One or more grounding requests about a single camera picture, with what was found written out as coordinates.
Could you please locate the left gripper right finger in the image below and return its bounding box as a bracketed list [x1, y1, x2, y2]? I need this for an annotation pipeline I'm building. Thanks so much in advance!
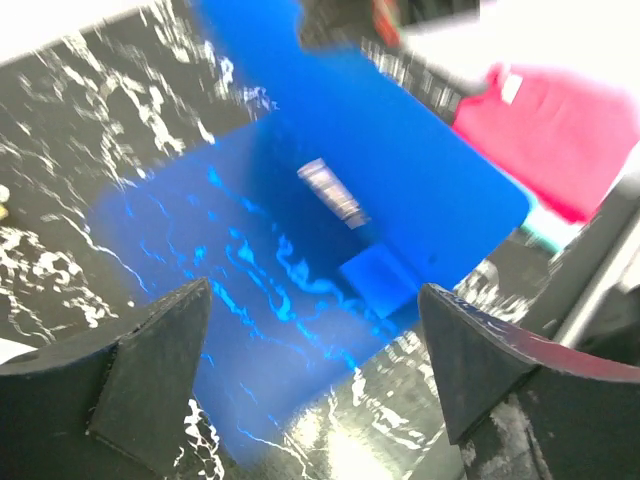
[418, 284, 639, 479]

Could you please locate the black marble pattern mat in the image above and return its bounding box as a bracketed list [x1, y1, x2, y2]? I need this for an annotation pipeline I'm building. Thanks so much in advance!
[0, 0, 551, 480]

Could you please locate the teal folded garment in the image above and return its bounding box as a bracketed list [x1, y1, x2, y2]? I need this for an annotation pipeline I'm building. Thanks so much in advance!
[521, 198, 564, 253]

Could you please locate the pink folded t-shirt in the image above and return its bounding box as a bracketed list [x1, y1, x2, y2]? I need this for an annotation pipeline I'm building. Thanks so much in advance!
[453, 64, 639, 223]

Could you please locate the blue plastic folder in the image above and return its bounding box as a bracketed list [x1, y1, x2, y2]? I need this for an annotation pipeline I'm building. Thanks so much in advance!
[90, 1, 529, 479]

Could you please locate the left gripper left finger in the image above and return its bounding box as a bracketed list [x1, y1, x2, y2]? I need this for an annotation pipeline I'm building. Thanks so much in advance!
[1, 278, 212, 479]

